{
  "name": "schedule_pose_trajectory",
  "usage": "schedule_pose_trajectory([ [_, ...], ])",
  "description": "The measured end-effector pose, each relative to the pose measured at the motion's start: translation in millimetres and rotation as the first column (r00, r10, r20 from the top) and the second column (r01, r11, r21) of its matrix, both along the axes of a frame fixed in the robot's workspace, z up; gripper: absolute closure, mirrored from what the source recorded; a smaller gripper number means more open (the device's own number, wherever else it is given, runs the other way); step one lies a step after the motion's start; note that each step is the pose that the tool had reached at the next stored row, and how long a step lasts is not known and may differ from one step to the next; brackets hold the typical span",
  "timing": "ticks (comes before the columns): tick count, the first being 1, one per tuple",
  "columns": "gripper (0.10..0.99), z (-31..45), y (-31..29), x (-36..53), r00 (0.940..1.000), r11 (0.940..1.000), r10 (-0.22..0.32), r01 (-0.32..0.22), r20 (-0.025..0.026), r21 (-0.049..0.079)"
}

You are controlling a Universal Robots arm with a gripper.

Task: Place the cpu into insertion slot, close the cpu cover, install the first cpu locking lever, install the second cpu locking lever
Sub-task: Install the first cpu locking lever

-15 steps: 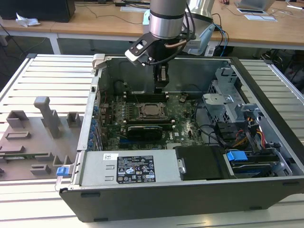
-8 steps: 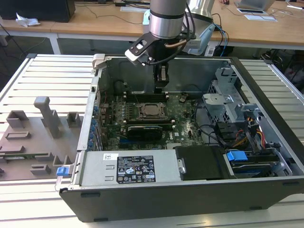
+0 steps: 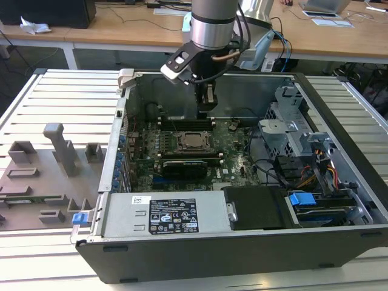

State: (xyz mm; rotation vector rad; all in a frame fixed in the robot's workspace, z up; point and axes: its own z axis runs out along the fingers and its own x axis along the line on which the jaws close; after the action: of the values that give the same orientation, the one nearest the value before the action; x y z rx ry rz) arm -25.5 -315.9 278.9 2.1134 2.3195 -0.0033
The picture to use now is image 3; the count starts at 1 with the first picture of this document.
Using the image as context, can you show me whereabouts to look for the red yellow wires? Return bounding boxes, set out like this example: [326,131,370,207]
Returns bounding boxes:
[329,160,340,186]

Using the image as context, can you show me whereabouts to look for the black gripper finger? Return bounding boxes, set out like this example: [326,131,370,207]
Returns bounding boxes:
[196,84,219,121]

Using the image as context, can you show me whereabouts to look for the yellow orange wires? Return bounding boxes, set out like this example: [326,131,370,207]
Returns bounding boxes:
[298,166,318,188]

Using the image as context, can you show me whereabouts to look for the hard disk in blue carrier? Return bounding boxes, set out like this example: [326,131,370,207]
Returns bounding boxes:
[284,190,374,229]

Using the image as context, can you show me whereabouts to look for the grey case latch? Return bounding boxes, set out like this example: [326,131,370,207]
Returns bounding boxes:
[117,69,136,89]

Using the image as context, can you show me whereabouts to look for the CPU socket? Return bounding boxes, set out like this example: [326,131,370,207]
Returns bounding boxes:
[175,130,213,153]

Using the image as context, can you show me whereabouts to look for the black graphics card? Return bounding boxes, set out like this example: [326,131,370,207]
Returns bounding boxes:
[162,159,210,182]

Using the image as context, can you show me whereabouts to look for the black camera cable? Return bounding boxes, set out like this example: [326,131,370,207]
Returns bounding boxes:
[182,5,253,85]

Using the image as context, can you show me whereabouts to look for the black plastic cover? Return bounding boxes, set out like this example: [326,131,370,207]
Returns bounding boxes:
[222,186,301,231]

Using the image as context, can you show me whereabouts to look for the green RAM stick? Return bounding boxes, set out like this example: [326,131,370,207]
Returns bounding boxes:
[0,195,63,206]

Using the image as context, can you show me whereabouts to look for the metal socket cover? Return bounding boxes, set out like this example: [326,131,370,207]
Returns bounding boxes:
[178,132,212,152]

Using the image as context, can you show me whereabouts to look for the black computer tower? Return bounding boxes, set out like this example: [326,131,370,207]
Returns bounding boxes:
[0,0,97,30]

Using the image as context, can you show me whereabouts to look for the black RAM slot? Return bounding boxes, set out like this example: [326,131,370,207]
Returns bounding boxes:
[157,125,216,129]
[157,119,216,124]
[157,122,216,126]
[159,150,219,154]
[157,152,222,156]
[157,116,216,121]

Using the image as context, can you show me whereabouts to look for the grey power supply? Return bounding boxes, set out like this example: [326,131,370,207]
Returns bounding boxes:
[102,191,236,238]

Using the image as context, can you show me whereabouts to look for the black PC case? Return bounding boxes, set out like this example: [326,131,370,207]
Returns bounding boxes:
[70,69,388,284]

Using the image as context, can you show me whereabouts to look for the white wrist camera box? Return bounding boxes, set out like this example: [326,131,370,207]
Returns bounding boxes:
[159,41,201,83]

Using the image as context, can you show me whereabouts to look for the metal drive cage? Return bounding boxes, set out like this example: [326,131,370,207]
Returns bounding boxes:
[256,85,337,158]

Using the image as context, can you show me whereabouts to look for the green motherboard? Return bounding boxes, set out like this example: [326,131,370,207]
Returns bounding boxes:
[125,116,262,192]

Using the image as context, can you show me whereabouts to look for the crumpled white paper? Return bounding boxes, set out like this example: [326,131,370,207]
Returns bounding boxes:
[19,15,52,35]

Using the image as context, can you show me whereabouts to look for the pale blue teach pendant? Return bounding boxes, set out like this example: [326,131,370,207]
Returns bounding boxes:
[235,30,276,70]

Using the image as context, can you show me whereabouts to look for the silver laptop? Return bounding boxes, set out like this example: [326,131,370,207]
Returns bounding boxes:
[298,0,352,13]

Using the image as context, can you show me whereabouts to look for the grey parts rack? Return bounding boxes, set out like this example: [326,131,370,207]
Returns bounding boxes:
[0,122,107,233]

